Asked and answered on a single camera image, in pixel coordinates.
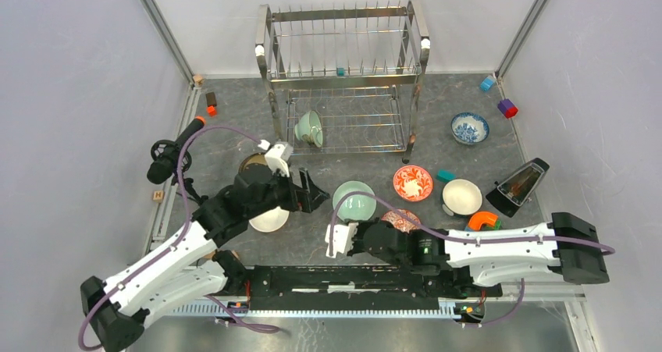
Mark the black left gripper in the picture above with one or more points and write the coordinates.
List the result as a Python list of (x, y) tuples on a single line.
[(306, 198)]

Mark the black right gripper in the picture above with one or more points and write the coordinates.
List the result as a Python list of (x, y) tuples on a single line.
[(362, 225)]

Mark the green checked small bowl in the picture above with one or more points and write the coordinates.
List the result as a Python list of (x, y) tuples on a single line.
[(357, 207)]

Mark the blue white zigzag bowl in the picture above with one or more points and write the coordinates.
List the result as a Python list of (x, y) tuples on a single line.
[(404, 224)]

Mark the orange bowl white inside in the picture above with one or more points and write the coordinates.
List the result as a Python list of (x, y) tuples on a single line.
[(270, 221)]

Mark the pale green bowl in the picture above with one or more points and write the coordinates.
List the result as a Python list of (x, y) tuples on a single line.
[(309, 129)]

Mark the black patterned bowl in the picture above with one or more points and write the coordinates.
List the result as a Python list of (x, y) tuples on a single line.
[(254, 159)]

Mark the teal glazed bowl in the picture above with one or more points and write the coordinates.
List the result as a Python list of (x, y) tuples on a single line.
[(461, 198)]

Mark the stainless steel dish rack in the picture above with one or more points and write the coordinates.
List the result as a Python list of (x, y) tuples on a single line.
[(346, 78)]

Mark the blue white floral bowl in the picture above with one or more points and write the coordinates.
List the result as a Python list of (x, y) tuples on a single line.
[(469, 128)]

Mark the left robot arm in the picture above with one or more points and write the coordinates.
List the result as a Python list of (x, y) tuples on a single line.
[(191, 263)]

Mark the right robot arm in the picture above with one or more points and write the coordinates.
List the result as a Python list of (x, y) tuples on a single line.
[(567, 246)]

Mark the teal block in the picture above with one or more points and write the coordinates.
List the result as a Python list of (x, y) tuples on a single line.
[(445, 176)]

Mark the orange arch block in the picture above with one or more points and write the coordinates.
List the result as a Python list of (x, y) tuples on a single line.
[(484, 220)]

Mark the black mini tripod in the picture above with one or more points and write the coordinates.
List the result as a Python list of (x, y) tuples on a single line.
[(191, 193)]

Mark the brown block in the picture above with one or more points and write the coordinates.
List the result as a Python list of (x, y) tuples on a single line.
[(210, 99)]

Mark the black microphone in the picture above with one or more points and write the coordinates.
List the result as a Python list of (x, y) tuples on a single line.
[(165, 153)]

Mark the wooden letter cube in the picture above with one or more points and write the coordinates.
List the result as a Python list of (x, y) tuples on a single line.
[(158, 196)]

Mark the wooden cube corner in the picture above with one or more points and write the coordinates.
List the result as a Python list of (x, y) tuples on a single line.
[(198, 80)]

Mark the black metronome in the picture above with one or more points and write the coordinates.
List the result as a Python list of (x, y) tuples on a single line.
[(512, 193)]

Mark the red purple block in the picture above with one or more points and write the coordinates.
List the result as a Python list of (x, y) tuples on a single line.
[(507, 108)]

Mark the light blue block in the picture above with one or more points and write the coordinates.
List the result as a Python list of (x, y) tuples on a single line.
[(487, 83)]

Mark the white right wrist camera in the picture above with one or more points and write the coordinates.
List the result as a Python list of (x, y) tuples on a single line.
[(339, 239)]

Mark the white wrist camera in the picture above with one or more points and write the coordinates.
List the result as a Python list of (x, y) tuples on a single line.
[(339, 239), (277, 156)]

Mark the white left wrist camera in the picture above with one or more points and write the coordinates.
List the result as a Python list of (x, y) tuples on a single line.
[(277, 156)]

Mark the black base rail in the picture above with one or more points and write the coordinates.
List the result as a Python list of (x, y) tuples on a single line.
[(350, 288)]

